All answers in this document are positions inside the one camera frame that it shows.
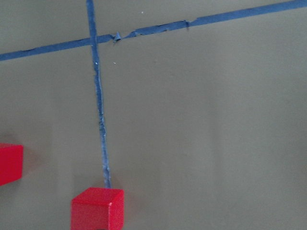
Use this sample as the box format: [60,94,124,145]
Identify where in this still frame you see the red block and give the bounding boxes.
[0,143,24,186]

